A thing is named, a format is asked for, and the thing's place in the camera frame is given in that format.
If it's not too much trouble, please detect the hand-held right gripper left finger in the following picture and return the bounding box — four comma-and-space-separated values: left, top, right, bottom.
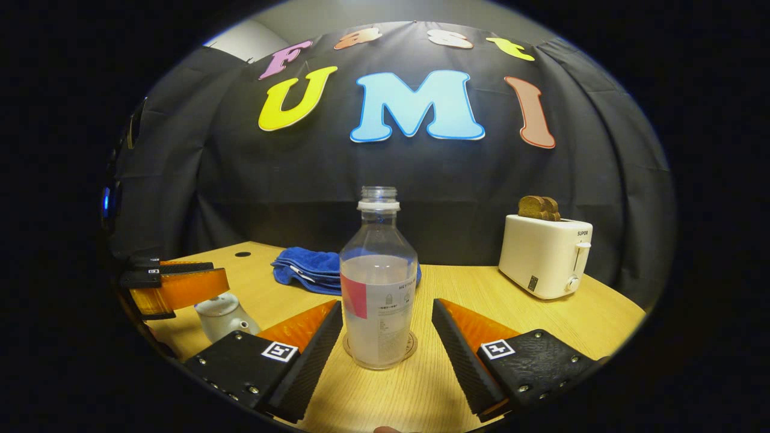
183, 299, 344, 425

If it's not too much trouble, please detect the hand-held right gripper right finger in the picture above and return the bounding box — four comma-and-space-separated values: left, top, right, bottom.
431, 298, 608, 423

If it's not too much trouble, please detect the round brown coaster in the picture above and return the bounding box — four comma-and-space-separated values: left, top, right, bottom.
342, 331, 418, 363

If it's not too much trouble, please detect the white ceramic teacup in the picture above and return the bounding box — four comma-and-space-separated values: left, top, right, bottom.
197, 310, 261, 343

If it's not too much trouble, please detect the clear plastic water bottle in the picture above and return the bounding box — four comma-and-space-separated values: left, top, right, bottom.
339, 186, 419, 370

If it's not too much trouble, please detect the blue folded towel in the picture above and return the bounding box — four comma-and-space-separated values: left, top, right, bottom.
271, 247, 422, 296

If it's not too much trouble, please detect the white toaster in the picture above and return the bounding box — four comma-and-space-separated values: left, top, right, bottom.
498, 214, 594, 300

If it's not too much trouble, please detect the black backdrop cloth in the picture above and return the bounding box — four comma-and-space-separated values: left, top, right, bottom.
108, 21, 677, 313

